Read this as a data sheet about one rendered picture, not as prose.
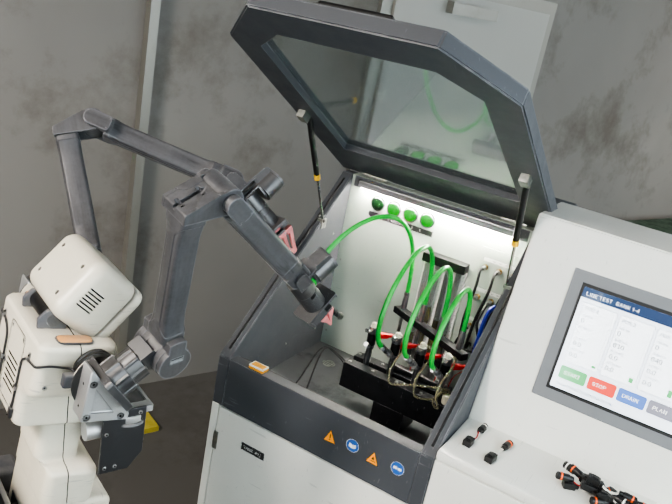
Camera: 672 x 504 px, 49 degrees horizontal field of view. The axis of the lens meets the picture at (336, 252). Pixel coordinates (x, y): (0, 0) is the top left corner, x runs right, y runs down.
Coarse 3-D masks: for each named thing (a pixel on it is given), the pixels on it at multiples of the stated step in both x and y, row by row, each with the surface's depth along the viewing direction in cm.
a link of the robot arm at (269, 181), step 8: (264, 168) 196; (232, 176) 192; (256, 176) 196; (264, 176) 196; (272, 176) 196; (240, 184) 192; (248, 184) 194; (264, 184) 195; (272, 184) 195; (280, 184) 197; (272, 192) 196
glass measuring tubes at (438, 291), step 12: (444, 264) 228; (456, 264) 226; (468, 264) 227; (444, 276) 230; (456, 276) 228; (420, 288) 235; (432, 288) 233; (444, 288) 230; (456, 288) 229; (432, 300) 234; (444, 300) 234; (432, 312) 237; (456, 312) 233; (432, 324) 235; (420, 336) 238
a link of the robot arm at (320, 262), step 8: (320, 248) 176; (312, 256) 175; (320, 256) 174; (328, 256) 174; (304, 264) 174; (312, 264) 173; (320, 264) 174; (328, 264) 175; (336, 264) 177; (312, 272) 172; (320, 272) 175; (328, 272) 176; (296, 280) 167; (304, 280) 169; (320, 280) 176; (304, 288) 171
